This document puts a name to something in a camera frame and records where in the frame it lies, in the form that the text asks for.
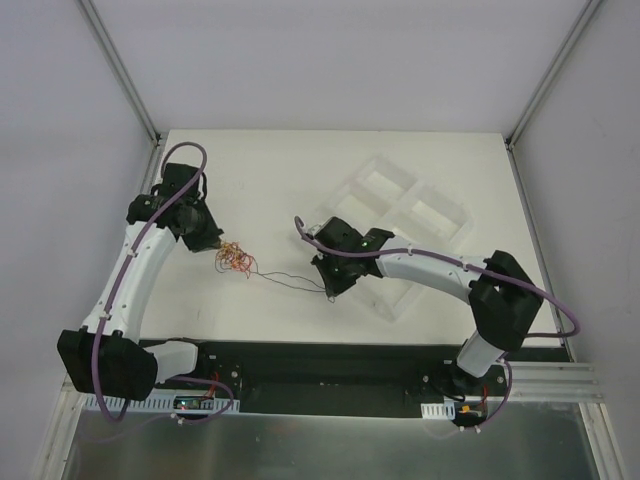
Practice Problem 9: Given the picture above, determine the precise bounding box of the orange wire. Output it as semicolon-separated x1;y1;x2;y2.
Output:
214;241;258;277

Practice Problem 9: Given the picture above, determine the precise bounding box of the thin black wire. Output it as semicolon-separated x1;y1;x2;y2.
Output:
248;268;337;304

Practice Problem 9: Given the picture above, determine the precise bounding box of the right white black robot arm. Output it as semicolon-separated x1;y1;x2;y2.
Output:
299;217;543;398

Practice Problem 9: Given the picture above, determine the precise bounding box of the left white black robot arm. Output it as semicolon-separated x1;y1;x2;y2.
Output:
57;163;223;401

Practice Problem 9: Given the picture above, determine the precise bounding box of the clear plastic compartment tray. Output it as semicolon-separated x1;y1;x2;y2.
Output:
319;155;475;324

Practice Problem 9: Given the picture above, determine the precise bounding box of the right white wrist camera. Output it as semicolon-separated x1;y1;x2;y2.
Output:
306;224;324;239

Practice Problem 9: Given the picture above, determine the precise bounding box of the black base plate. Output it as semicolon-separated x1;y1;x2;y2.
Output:
138;339;507;417

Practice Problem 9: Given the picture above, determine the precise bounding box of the right white cable duct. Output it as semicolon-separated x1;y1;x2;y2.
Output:
420;401;456;421

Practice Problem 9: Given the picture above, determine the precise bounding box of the white cable duct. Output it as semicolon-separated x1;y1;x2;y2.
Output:
420;401;456;421
83;392;242;416

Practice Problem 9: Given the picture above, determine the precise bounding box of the left white cable duct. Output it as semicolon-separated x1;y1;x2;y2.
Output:
83;392;242;416

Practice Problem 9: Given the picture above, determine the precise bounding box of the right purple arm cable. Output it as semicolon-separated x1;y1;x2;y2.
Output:
293;215;582;434

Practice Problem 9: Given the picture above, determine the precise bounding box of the left aluminium frame post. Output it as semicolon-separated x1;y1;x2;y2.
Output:
74;0;161;145

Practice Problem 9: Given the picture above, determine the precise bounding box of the aluminium frame post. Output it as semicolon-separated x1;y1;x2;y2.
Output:
505;0;606;151
74;0;161;145

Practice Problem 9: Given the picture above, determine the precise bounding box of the right aluminium frame post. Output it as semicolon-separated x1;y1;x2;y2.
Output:
505;0;606;151

